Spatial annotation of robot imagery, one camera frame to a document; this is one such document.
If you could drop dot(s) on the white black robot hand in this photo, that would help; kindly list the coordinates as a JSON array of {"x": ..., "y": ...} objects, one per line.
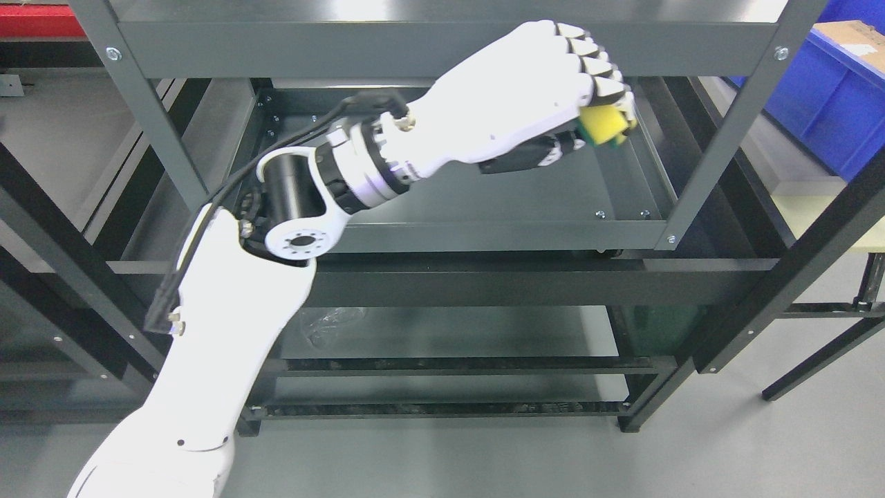
[{"x": 523, "y": 85}]

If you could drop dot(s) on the green yellow sponge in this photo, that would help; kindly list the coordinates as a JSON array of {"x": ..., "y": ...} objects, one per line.
[{"x": 604, "y": 125}]

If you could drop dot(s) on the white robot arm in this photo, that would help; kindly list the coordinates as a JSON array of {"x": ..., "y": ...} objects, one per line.
[{"x": 227, "y": 303}]

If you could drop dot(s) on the dark metal shelf rack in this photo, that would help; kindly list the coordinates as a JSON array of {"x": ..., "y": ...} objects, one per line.
[{"x": 672, "y": 233}]

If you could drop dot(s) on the black neighbouring shelf rack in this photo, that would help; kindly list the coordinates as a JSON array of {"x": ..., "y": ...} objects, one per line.
[{"x": 78, "y": 178}]

